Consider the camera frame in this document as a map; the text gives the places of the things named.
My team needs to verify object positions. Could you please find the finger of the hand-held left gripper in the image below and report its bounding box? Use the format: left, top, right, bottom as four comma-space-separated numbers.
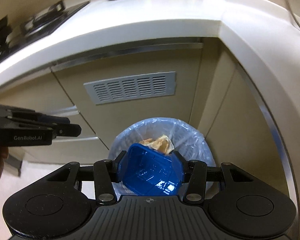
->
51, 123, 82, 138
9, 106, 70, 128

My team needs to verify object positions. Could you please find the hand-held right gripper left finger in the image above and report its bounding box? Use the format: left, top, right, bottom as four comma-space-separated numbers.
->
22, 151, 127, 205

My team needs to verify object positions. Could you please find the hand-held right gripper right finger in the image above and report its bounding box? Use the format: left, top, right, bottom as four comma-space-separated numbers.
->
174, 151, 275, 203

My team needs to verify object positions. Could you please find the bin with blue plastic liner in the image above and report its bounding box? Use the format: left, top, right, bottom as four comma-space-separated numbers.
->
107, 117, 217, 200

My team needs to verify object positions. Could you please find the orange wrapper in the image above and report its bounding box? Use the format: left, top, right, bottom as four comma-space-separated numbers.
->
139, 134, 175, 155

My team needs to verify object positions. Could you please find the blue plastic tray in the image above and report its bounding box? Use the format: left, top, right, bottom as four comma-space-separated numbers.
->
116, 143, 184, 197

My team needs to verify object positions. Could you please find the grey cabinet vent grille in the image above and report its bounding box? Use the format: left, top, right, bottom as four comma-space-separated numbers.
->
83, 70, 177, 105

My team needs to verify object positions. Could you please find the gas stove burner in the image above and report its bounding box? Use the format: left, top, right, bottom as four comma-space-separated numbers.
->
0, 0, 90, 72

